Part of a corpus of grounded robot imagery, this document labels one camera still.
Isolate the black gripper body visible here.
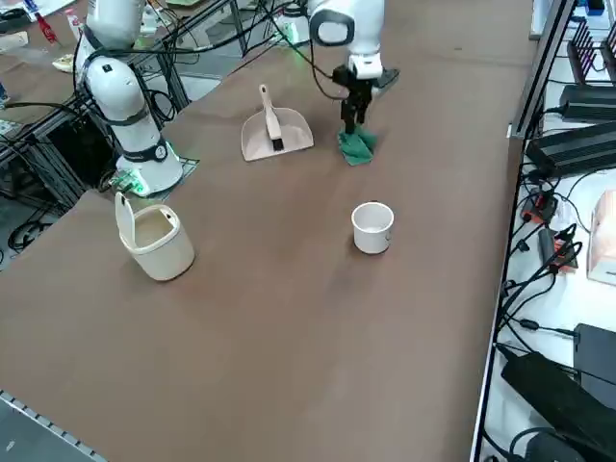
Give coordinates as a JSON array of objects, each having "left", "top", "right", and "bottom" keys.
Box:
[{"left": 342, "top": 75, "right": 382, "bottom": 105}]

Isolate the green microfibre cloth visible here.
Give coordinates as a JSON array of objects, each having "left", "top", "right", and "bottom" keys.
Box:
[{"left": 336, "top": 125, "right": 379, "bottom": 168}]

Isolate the beige plastic dustpan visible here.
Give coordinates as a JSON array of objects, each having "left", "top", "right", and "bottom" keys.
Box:
[{"left": 240, "top": 108, "right": 316, "bottom": 163}]

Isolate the beige hand brush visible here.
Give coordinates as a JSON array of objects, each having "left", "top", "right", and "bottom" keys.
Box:
[{"left": 258, "top": 84, "right": 286, "bottom": 154}]

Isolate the red black power strip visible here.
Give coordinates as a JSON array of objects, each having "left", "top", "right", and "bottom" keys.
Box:
[{"left": 522, "top": 190, "right": 559, "bottom": 223}]

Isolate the large black power adapter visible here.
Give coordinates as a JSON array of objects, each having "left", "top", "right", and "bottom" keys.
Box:
[
  {"left": 526, "top": 119, "right": 616, "bottom": 177},
  {"left": 500, "top": 350, "right": 616, "bottom": 461}
]

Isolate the black orange device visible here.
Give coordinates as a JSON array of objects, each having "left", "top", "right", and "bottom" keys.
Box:
[{"left": 537, "top": 225, "right": 583, "bottom": 276}]

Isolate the black comb rack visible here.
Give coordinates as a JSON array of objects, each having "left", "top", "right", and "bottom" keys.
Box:
[{"left": 566, "top": 18, "right": 616, "bottom": 87}]

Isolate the cream bin with flip lid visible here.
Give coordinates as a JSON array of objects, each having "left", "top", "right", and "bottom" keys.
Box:
[{"left": 113, "top": 191, "right": 196, "bottom": 283}]

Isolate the pink white box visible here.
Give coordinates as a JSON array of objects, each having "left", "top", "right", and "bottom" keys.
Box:
[{"left": 586, "top": 190, "right": 616, "bottom": 284}]

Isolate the black flat box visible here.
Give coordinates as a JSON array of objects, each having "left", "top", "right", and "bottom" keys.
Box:
[{"left": 572, "top": 322, "right": 616, "bottom": 386}]

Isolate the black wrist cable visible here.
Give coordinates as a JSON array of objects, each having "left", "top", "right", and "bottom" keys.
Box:
[{"left": 307, "top": 33, "right": 347, "bottom": 101}]

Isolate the white mug with black handle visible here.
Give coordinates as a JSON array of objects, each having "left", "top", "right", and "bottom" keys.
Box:
[{"left": 350, "top": 201, "right": 396, "bottom": 255}]

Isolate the aluminium profile post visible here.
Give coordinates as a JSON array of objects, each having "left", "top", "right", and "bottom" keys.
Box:
[{"left": 508, "top": 0, "right": 578, "bottom": 141}]

